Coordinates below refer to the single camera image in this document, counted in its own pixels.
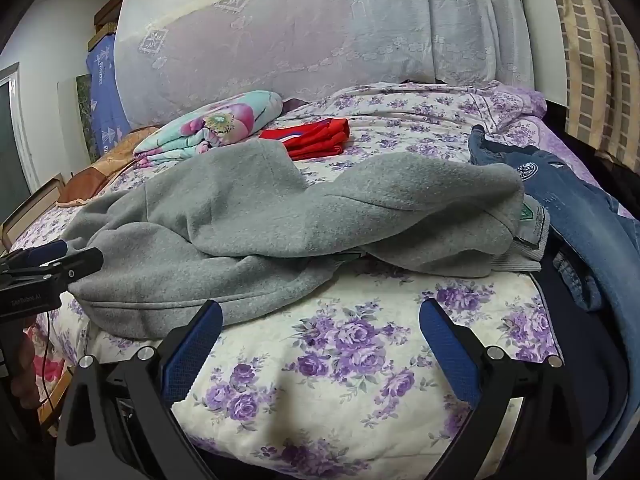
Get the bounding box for white panel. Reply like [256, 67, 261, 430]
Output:
[56, 77, 82, 181]

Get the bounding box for plaid curtain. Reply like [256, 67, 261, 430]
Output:
[545, 0, 640, 171]

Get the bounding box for purple floral bed quilt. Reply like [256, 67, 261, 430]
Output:
[0, 81, 640, 473]

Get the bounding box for black cable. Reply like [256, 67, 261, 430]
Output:
[30, 310, 57, 411]

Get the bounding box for person's left hand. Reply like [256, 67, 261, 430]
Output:
[11, 332, 37, 404]

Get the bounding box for blue denim jeans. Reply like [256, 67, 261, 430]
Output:
[468, 124, 640, 461]

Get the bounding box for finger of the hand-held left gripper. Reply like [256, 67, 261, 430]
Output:
[9, 247, 105, 291]
[0, 241, 69, 272]

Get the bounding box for red folded garment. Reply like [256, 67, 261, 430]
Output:
[258, 118, 351, 162]

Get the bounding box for blue printed bag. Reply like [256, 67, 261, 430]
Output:
[85, 30, 132, 158]

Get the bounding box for stacked cardboard boxes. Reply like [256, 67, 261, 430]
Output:
[87, 0, 126, 53]

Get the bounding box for window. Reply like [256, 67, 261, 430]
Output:
[0, 62, 41, 221]

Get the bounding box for grey sweatshirt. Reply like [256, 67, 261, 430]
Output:
[59, 138, 551, 339]

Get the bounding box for brown pillow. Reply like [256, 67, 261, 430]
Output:
[56, 126, 161, 208]

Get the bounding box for teal pink floral folded blanket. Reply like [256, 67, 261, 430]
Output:
[133, 90, 284, 167]

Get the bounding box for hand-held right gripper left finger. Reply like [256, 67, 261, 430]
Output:
[56, 299, 224, 480]

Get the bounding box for green picture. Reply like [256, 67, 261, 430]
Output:
[75, 74, 99, 161]

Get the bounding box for pink floral sheet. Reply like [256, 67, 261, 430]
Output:
[22, 305, 77, 413]

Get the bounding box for dark navy cloth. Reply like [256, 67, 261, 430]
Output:
[542, 247, 628, 453]

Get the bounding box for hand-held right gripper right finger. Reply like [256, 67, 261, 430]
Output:
[418, 298, 586, 480]

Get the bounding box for white lace cover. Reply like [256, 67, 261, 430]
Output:
[114, 0, 536, 133]

